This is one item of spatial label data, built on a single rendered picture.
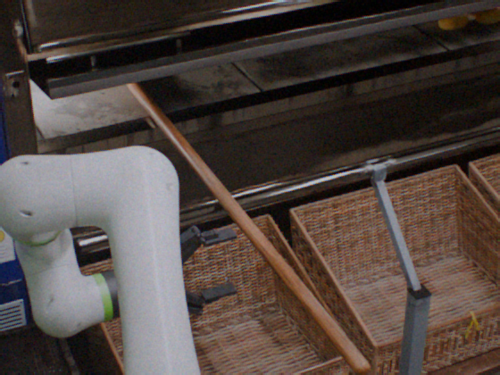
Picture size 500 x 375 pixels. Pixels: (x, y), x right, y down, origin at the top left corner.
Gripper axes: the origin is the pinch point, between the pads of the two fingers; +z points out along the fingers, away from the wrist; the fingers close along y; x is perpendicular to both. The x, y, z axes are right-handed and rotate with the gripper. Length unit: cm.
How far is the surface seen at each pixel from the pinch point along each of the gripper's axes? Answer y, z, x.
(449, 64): 1, 93, -58
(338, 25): -25, 48, -43
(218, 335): 59, 16, -44
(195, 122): 1, 17, -58
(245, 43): -25, 24, -43
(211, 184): -2.1, 7.0, -25.2
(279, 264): -2.0, 7.6, 7.4
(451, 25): -3, 104, -74
